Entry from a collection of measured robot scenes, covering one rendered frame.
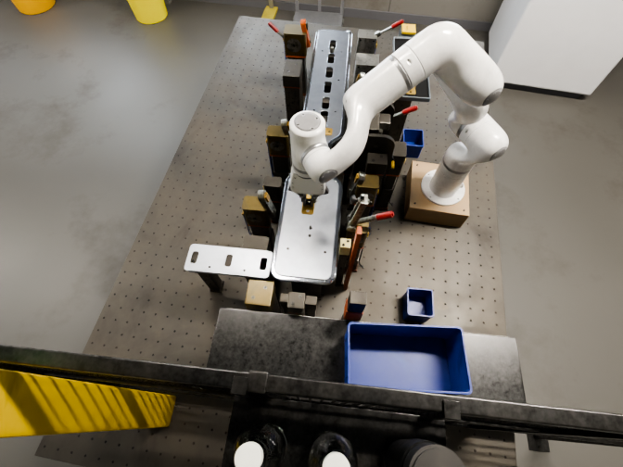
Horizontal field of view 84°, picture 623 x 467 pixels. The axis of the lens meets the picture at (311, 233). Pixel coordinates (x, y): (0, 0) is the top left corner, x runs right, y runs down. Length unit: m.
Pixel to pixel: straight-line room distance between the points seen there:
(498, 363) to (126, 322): 1.33
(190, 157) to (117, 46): 2.39
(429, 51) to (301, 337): 0.81
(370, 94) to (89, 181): 2.53
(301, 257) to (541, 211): 2.08
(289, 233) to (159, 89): 2.52
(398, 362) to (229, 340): 0.50
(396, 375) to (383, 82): 0.77
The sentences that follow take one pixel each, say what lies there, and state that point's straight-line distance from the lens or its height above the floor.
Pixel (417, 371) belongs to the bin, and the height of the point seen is 1.03.
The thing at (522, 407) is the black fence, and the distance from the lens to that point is 0.62.
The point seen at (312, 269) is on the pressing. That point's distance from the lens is 1.18.
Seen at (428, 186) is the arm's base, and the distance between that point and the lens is 1.65.
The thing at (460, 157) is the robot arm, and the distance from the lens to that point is 1.43.
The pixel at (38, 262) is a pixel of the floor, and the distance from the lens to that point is 2.89.
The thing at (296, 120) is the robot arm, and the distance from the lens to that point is 0.84.
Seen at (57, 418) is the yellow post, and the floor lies 1.32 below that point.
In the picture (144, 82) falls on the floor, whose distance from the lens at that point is 3.66.
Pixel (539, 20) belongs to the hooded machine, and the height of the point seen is 0.60.
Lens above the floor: 2.10
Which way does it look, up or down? 62 degrees down
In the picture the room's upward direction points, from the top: straight up
